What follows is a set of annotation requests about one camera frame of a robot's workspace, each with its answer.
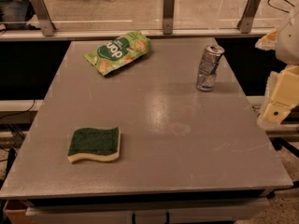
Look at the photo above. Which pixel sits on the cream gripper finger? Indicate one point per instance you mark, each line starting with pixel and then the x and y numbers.
pixel 281 94
pixel 268 41

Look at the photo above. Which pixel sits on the green and yellow sponge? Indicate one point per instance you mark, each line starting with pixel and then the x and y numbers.
pixel 95 145

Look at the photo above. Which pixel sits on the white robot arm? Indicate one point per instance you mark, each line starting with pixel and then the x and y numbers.
pixel 287 47

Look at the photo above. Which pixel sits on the green rice chip bag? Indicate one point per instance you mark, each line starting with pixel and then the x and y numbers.
pixel 118 52

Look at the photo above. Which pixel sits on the silver crushed soda can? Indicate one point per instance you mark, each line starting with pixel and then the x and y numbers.
pixel 207 67

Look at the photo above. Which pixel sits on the glass barrier panel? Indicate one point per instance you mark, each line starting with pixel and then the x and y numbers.
pixel 191 17

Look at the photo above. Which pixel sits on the cardboard box under table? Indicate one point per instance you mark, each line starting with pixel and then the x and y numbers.
pixel 15 211

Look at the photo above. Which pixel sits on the right metal glass bracket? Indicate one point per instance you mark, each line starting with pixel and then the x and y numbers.
pixel 246 22

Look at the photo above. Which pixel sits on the metal glass bracket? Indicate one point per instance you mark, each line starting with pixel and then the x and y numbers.
pixel 246 22
pixel 46 25
pixel 168 16

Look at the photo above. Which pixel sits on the middle metal glass bracket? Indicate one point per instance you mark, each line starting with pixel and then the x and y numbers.
pixel 168 16

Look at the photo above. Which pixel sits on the left metal glass bracket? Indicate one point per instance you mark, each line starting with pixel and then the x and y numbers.
pixel 46 25

